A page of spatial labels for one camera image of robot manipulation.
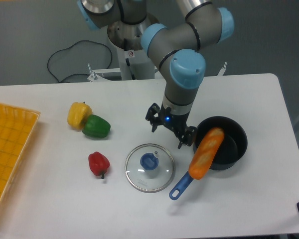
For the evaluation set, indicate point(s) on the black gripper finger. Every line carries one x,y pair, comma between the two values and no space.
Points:
154,116
189,136

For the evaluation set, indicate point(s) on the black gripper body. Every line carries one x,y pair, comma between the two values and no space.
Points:
175,123

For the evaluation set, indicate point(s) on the orange toy baguette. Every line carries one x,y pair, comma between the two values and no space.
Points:
206,153

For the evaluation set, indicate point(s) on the glass lid blue knob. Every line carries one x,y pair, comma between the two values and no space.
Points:
149,168

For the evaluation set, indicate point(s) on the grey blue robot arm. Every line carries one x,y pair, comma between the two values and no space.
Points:
184,70

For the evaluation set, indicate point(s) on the dark blue saucepan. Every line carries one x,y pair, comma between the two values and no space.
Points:
231,150

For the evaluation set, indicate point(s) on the green bell pepper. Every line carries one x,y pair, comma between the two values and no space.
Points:
96,127

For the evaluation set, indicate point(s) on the red bell pepper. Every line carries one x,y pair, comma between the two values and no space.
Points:
98,164

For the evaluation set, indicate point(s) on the yellow bell pepper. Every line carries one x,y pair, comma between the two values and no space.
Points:
78,114

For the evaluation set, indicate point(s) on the yellow plastic basket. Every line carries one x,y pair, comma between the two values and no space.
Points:
16,127

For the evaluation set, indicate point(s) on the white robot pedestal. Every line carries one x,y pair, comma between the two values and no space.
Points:
135,62

